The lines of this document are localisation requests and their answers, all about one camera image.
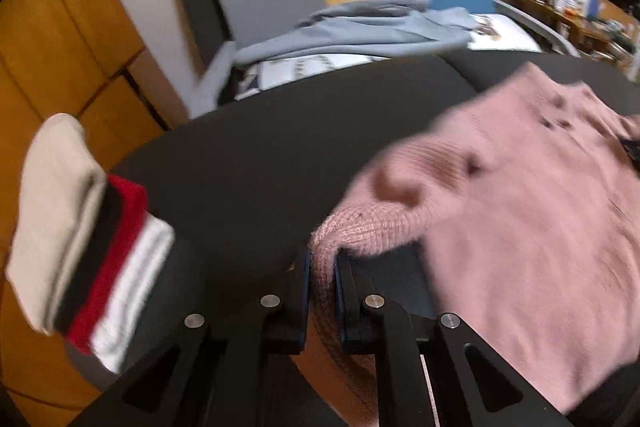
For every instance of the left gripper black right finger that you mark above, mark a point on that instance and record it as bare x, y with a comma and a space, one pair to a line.
432, 372

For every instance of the light blue grey garment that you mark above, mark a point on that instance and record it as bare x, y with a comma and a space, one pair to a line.
384, 28

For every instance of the red folded sweater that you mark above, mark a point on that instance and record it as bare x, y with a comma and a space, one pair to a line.
134, 206

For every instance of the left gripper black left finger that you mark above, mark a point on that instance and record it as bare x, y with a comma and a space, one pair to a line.
208, 372

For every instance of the beige folded sweater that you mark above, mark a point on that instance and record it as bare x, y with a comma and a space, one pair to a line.
61, 192

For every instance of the pink knit sweater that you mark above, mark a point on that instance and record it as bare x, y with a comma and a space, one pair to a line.
525, 207

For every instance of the white folded sweater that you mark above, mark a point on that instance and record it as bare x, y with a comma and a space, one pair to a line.
113, 333

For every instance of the white printed garment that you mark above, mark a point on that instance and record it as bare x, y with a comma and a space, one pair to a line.
495, 32

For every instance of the black folded sweater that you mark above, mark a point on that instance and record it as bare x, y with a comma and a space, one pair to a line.
91, 260

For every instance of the cluttered wooden desk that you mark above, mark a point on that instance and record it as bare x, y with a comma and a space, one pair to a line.
598, 29

